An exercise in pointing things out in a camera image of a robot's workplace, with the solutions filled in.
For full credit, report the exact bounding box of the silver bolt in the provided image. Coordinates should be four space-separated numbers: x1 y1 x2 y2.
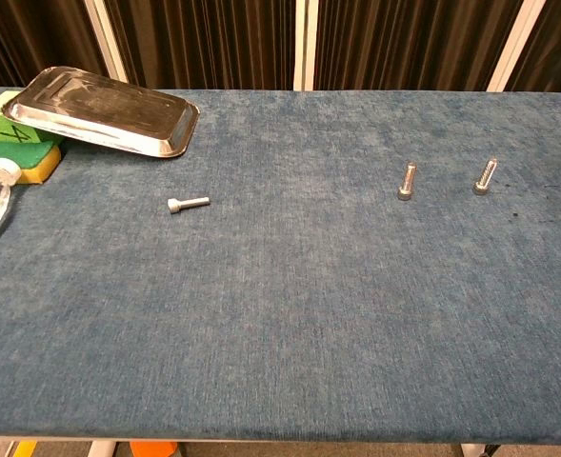
397 161 418 202
167 195 211 216
471 157 499 197

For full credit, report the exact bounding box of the blue table cloth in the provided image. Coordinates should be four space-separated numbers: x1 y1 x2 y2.
0 87 561 442

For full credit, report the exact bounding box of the dark brown curtain panel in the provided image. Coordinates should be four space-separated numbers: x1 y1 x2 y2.
0 0 108 89
104 0 305 91
511 0 561 94
313 0 529 92

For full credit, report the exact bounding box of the silver rectangular metal tray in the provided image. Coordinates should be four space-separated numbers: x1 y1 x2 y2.
0 66 201 159

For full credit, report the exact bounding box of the orange object under table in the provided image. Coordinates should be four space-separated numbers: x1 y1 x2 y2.
130 441 179 457

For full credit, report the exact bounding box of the green and yellow sponge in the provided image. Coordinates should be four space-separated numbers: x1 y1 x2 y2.
0 139 65 186

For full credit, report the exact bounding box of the green foam cube marked four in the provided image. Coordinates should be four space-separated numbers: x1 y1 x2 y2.
0 89 65 144

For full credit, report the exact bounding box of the white partition frame post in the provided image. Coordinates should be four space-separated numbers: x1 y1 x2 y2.
487 0 548 92
83 0 129 83
292 0 317 91

